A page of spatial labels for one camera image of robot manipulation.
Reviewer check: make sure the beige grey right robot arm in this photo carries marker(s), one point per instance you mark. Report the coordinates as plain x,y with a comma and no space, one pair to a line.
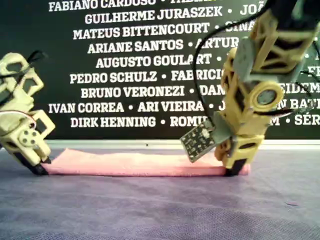
287,50

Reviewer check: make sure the aluminium table frame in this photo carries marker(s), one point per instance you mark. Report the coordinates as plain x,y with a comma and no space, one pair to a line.
125,145

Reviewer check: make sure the right gripper camera board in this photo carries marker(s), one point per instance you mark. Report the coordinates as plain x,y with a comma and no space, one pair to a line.
197,142

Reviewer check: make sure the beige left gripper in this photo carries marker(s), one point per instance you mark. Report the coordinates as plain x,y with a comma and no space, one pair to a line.
15,125

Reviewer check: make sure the pink square cloth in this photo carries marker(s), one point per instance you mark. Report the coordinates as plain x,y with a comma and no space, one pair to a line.
137,165

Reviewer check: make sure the black banner with white names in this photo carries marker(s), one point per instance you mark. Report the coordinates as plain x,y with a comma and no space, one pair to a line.
25,25

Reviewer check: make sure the purple fabric table mat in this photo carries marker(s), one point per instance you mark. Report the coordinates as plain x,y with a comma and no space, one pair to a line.
150,212

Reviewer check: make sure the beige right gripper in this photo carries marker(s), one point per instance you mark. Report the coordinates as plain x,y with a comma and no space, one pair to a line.
250,120

